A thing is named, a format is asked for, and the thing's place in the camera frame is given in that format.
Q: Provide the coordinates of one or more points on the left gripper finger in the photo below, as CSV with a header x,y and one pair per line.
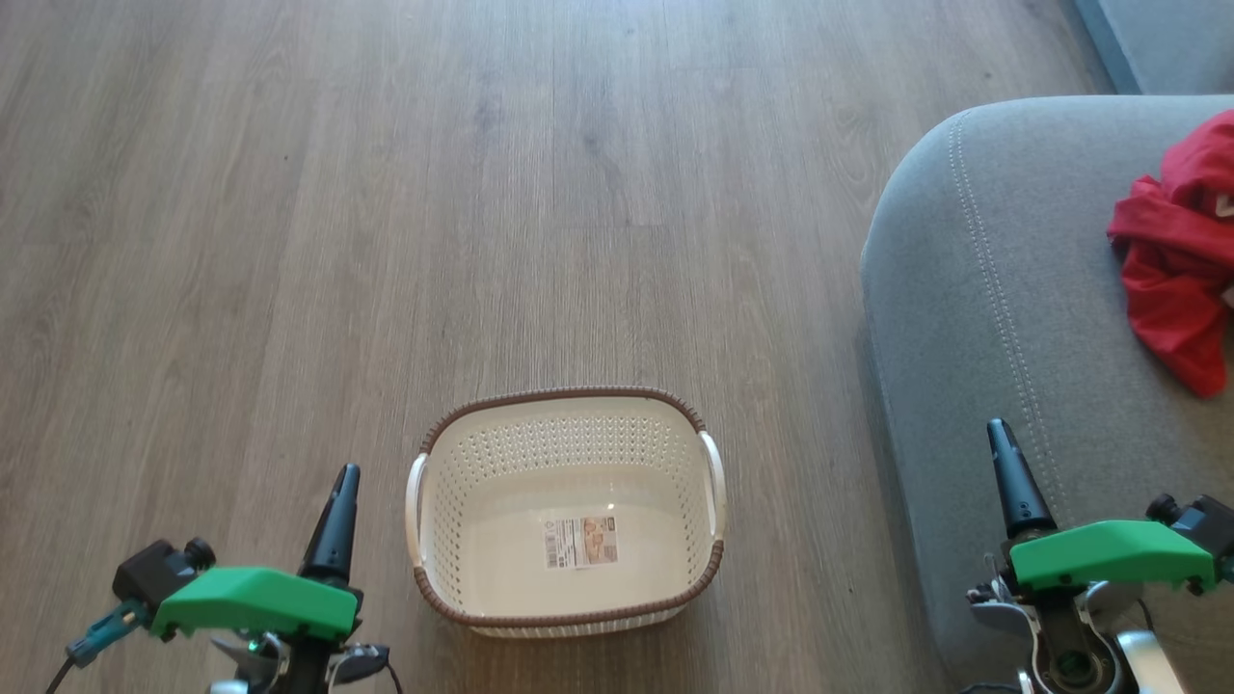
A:
x,y
335,540

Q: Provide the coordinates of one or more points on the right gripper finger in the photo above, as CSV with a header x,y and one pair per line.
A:
x,y
1017,492

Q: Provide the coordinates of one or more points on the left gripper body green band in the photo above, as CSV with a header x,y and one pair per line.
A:
x,y
255,602

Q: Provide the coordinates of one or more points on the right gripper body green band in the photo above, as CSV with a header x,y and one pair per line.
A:
x,y
1109,554

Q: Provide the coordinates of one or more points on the red cloth garment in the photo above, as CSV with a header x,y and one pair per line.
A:
x,y
1176,280

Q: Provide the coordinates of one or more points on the grey fabric sofa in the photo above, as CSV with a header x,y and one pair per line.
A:
x,y
1012,289

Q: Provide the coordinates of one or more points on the cream perforated laundry basket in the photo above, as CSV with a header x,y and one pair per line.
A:
x,y
501,569

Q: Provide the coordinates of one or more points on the paper label sticker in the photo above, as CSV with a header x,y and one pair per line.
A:
x,y
580,542

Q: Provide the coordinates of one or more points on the blue grey upholstered seat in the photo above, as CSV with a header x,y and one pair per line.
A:
x,y
1176,39

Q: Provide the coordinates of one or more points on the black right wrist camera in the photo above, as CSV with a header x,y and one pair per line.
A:
x,y
1205,525

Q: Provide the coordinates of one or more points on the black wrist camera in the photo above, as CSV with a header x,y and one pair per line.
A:
x,y
145,573
1205,525

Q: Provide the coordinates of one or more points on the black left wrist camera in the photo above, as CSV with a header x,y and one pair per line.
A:
x,y
145,573

